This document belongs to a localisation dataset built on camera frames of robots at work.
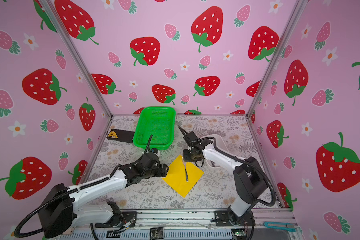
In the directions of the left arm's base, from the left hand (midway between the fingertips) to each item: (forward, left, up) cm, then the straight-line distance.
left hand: (164, 168), depth 83 cm
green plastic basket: (+44, +9, -9) cm, 45 cm away
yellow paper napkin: (-2, -6, -9) cm, 11 cm away
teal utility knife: (-26, -61, -9) cm, 67 cm away
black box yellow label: (+28, +33, -7) cm, 44 cm away
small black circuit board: (-30, +2, -7) cm, 30 cm away
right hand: (+7, -12, 0) cm, 14 cm away
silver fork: (0, -12, -8) cm, 15 cm away
